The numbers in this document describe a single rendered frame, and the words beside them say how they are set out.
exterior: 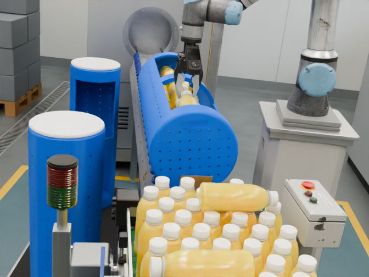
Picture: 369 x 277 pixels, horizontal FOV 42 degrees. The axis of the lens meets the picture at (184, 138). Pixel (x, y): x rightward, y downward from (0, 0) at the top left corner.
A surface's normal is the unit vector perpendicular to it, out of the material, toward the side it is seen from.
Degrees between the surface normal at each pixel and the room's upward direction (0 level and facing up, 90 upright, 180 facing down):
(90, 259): 0
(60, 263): 90
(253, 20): 90
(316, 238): 90
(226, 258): 26
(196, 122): 90
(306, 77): 100
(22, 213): 0
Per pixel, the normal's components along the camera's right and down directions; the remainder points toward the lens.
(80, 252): 0.10, -0.93
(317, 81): -0.21, 0.49
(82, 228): 0.59, 0.35
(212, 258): 0.14, -0.67
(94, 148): 0.83, 0.28
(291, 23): -0.05, 0.36
